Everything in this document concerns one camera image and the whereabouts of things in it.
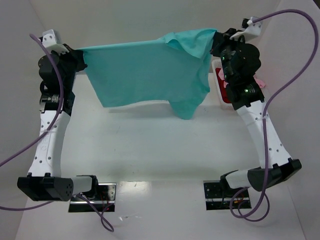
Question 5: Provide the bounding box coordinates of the white plastic basket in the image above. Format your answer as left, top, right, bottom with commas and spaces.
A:
211, 59, 234, 111

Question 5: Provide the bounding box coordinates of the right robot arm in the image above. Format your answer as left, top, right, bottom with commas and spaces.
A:
210, 28, 302, 192

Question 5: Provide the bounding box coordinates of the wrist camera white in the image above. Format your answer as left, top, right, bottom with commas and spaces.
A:
229, 16, 262, 42
41, 29, 70, 55

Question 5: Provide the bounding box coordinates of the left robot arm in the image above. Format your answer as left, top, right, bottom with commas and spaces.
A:
17, 44, 98, 201

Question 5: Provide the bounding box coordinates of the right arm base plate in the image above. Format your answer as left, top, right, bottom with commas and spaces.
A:
203, 180, 252, 211

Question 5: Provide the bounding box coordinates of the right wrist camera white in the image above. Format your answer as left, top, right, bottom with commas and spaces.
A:
229, 16, 262, 42

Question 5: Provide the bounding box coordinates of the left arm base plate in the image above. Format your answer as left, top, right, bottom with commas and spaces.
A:
68, 183, 117, 213

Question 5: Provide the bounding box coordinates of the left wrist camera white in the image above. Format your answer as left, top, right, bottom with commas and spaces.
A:
41, 29, 70, 55

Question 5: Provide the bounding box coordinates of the red t shirt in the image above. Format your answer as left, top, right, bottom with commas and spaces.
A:
214, 67, 232, 107

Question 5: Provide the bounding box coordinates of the teal t shirt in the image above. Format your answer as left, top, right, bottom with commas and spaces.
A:
82, 28, 216, 120

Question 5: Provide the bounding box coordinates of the pink t shirt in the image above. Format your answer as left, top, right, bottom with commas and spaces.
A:
218, 68, 266, 89

